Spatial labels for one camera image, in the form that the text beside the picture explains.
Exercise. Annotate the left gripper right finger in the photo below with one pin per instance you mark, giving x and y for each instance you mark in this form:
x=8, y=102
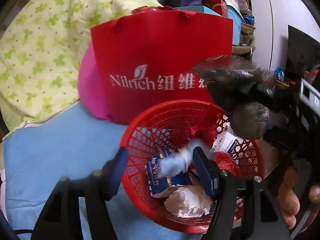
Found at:
x=244, y=209

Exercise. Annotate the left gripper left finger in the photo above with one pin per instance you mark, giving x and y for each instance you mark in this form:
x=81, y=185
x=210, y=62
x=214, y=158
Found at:
x=60, y=216

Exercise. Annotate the red plastic bag trash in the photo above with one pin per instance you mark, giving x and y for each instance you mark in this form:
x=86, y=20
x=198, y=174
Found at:
x=226, y=162

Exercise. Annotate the white plastic bag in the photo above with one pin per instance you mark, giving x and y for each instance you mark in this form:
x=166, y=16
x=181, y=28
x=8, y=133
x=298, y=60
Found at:
x=188, y=202

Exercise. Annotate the black plastic bag trash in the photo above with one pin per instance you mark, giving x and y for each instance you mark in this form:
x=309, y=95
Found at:
x=229, y=81

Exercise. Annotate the red trash basket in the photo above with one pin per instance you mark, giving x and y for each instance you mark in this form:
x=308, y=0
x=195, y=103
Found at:
x=166, y=125

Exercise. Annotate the blue white snack bag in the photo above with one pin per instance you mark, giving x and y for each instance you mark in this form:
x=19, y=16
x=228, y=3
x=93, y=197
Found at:
x=163, y=187

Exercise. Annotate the white paper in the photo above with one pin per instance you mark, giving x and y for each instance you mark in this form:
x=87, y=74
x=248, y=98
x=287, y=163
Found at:
x=181, y=160

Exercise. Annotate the person's hand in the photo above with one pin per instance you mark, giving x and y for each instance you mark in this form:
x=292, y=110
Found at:
x=288, y=203

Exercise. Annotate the blue bag on floor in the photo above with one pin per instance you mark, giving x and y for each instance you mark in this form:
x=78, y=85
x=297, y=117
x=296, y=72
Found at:
x=278, y=74

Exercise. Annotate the black television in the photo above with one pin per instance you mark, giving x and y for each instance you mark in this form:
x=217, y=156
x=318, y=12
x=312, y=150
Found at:
x=302, y=54

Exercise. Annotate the light blue blanket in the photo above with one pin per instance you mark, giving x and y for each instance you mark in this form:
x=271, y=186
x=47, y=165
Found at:
x=73, y=144

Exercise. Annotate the wooden shelf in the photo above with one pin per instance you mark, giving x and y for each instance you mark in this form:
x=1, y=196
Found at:
x=241, y=50

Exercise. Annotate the blue plastic storage bin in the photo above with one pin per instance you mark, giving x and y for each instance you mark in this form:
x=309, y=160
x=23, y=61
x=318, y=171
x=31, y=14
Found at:
x=237, y=18

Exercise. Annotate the pink pillow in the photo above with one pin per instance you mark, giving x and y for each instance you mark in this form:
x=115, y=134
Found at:
x=90, y=87

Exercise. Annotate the light blue fashion box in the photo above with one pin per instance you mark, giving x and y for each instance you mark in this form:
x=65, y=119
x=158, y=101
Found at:
x=199, y=8

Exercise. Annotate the red Nilrich paper bag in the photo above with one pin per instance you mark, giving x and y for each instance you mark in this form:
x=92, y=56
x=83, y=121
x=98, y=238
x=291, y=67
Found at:
x=147, y=58

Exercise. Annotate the red plastic bag on top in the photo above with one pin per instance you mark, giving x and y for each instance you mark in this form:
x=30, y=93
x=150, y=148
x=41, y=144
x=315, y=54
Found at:
x=151, y=9

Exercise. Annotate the green clover quilt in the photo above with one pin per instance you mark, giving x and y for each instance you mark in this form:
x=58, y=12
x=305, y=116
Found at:
x=41, y=52

